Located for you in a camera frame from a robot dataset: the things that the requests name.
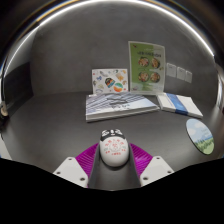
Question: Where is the white book with blue band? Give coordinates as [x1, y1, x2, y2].
[156, 92, 204, 120]

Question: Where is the white sticker card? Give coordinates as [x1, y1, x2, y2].
[91, 68, 129, 95]

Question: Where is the white printed computer mouse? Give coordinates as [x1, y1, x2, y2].
[99, 128, 130, 168]

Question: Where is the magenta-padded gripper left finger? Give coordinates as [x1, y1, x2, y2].
[53, 143, 116, 191]

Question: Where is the round landscape-print mouse pad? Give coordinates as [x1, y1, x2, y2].
[185, 118, 215, 156]

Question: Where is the white wall socket plate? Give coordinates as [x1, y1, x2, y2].
[166, 62, 178, 79]
[185, 70, 193, 84]
[176, 66, 187, 81]

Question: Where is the large grey-blue magazine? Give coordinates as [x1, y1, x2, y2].
[85, 91, 161, 123]

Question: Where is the green food poster stand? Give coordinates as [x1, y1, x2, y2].
[128, 40, 167, 96]

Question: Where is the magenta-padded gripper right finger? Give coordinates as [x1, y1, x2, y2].
[114, 142, 175, 191]

